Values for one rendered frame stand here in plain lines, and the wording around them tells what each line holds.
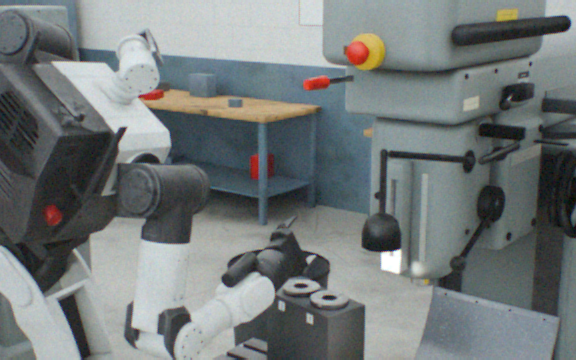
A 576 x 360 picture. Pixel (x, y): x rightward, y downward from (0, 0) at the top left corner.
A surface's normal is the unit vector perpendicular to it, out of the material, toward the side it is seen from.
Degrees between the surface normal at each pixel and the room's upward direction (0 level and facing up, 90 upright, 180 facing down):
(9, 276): 90
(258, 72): 90
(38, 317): 90
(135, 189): 79
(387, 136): 90
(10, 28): 75
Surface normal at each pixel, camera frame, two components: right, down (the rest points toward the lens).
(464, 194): 0.79, 0.14
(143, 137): 0.81, -0.11
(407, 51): -0.54, 0.20
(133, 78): 0.28, 0.63
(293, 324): -0.77, 0.15
